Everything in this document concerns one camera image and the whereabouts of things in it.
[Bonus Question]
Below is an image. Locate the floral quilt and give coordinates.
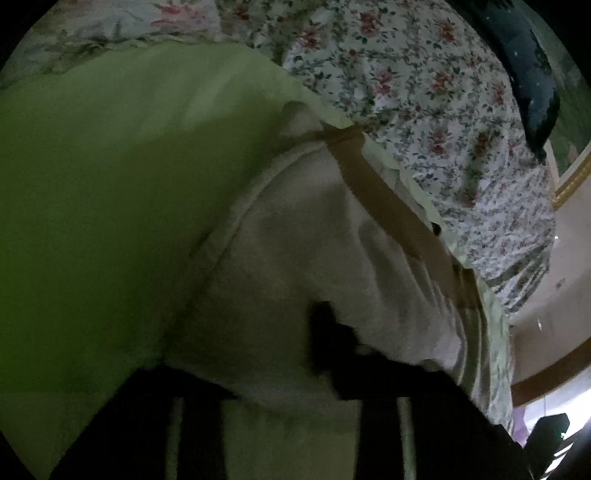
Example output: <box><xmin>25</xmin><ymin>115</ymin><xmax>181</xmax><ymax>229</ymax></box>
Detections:
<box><xmin>217</xmin><ymin>1</ymin><xmax>556</xmax><ymax>313</ymax></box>

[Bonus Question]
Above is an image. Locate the gold framed picture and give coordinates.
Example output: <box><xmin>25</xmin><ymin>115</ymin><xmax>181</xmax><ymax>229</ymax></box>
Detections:
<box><xmin>539</xmin><ymin>30</ymin><xmax>590</xmax><ymax>210</ymax></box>

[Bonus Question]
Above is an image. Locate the green bed sheet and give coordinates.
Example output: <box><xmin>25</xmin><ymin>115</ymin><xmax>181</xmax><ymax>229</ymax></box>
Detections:
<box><xmin>0</xmin><ymin>38</ymin><xmax>516</xmax><ymax>480</ymax></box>

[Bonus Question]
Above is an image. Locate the beige knit sweater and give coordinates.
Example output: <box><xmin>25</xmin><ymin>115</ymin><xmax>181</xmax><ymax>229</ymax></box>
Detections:
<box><xmin>165</xmin><ymin>98</ymin><xmax>486</xmax><ymax>480</ymax></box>

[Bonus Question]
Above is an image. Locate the dark hanging cloth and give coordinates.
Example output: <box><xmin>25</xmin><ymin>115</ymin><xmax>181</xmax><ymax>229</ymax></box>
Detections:
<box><xmin>484</xmin><ymin>1</ymin><xmax>560</xmax><ymax>161</ymax></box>

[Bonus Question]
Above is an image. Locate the floral pillow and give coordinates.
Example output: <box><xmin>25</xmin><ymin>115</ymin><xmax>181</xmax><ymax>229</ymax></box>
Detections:
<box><xmin>1</xmin><ymin>1</ymin><xmax>221</xmax><ymax>89</ymax></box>

